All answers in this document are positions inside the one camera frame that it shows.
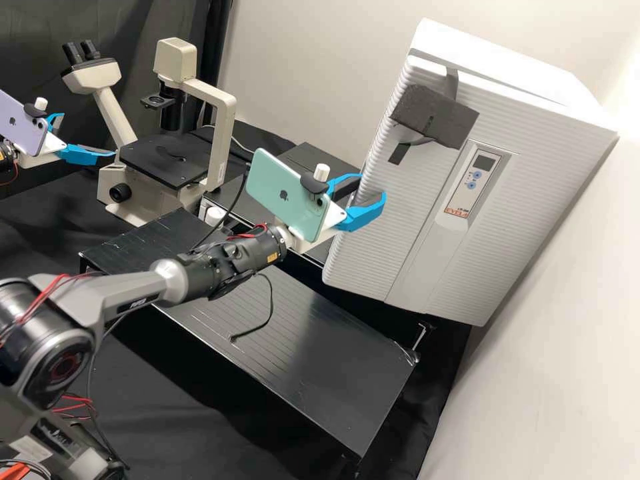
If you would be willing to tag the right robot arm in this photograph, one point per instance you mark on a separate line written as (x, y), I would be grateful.
(150, 285)

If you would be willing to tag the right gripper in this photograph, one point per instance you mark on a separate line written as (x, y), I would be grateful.
(336, 215)

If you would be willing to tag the cream microscope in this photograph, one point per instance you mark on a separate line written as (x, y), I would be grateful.
(150, 180)

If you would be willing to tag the white incubator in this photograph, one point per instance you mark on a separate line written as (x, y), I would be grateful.
(475, 52)

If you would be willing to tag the incubator door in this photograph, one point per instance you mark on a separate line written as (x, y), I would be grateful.
(415, 240)

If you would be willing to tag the left wrist camera phone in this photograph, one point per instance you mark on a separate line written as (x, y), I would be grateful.
(20, 125)

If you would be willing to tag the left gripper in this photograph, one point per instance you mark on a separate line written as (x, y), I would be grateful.
(50, 147)

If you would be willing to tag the white-capped bottle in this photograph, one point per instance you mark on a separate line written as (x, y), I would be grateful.
(216, 215)

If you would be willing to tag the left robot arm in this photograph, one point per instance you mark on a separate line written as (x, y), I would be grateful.
(7, 165)

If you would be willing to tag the wrist camera phone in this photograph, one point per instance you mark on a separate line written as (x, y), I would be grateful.
(280, 190)
(20, 125)

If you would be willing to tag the right wrist camera phone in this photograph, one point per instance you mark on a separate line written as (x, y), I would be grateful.
(280, 190)

